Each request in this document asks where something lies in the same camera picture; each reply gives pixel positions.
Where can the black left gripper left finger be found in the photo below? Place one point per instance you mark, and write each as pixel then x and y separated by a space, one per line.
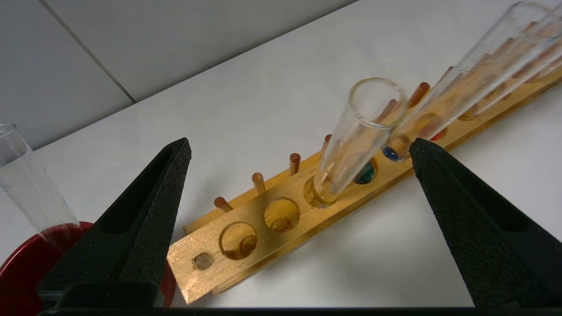
pixel 145 210

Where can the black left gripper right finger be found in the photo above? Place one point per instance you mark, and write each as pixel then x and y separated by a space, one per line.
pixel 478 228

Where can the blue pigment glass test tube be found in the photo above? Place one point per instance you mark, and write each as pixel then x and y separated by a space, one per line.
pixel 483 61
pixel 30 188

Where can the yellow pigment glass test tube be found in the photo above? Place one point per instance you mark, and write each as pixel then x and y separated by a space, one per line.
pixel 351 149

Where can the wooden test tube rack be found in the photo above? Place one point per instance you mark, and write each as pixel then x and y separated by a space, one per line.
pixel 263 254

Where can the dark red plastic cup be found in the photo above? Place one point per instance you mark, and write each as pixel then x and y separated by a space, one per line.
pixel 22 272

